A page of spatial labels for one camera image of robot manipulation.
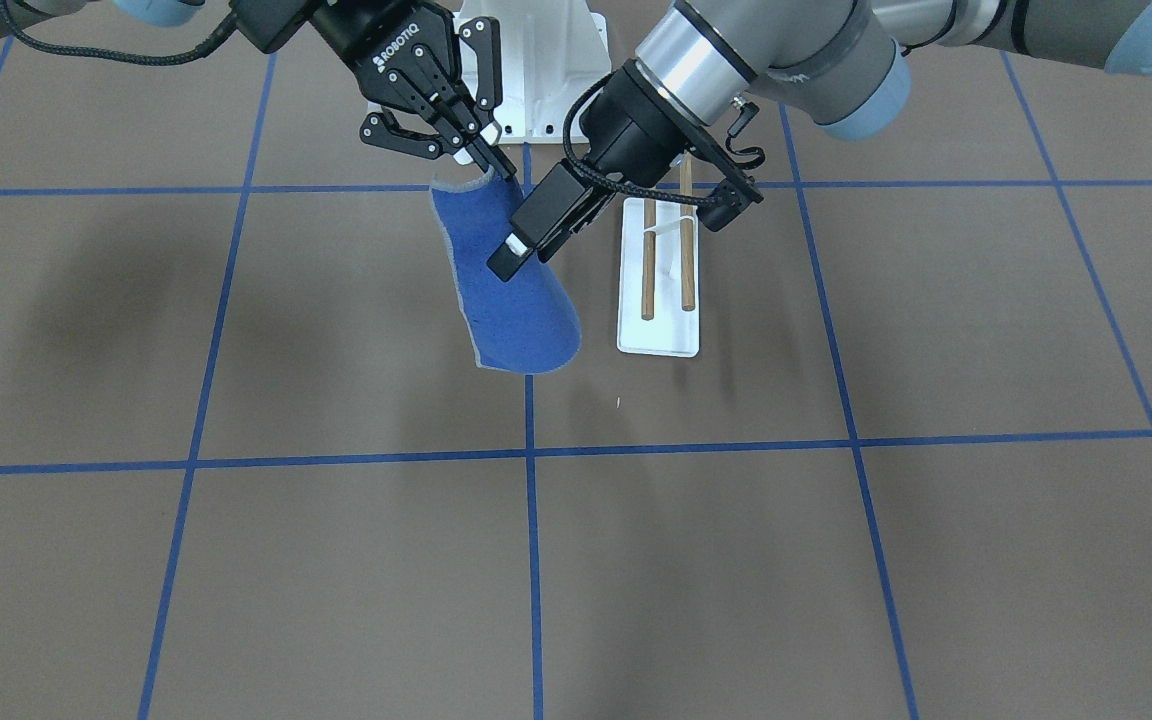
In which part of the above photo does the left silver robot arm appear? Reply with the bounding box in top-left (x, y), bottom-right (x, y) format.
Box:
top-left (486, 1), bottom-right (1152, 281)

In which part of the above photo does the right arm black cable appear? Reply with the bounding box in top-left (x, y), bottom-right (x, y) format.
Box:
top-left (0, 0), bottom-right (247, 69)

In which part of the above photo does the white wooden towel rack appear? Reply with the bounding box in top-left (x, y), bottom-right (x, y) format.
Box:
top-left (616, 199), bottom-right (702, 357)

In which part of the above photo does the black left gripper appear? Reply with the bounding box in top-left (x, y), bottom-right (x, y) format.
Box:
top-left (486, 61), bottom-right (685, 282)

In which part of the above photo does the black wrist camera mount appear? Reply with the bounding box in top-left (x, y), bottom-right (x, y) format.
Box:
top-left (680, 94), bottom-right (765, 232)

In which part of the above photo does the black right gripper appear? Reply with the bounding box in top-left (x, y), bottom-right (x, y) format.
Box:
top-left (232, 1), bottom-right (516, 181)

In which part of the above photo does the blue grey microfibre towel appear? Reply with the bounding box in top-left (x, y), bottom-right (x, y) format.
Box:
top-left (429, 170), bottom-right (582, 376)

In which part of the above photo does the white pedestal column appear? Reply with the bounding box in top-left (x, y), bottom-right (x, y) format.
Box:
top-left (366, 0), bottom-right (619, 147)

